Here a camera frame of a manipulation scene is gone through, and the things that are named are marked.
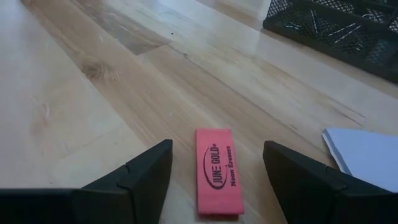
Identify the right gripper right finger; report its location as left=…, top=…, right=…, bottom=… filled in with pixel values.
left=262, top=140, right=398, bottom=224

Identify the pink eraser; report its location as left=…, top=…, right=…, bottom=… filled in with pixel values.
left=195, top=128, right=245, bottom=217

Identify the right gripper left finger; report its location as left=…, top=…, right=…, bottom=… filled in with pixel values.
left=0, top=139, right=174, bottom=224

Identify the black mesh desk organizer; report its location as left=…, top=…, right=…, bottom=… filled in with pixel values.
left=262, top=0, right=398, bottom=84

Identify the pale lavender sticky note pad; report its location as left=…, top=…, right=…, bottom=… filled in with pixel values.
left=322, top=127, right=398, bottom=194

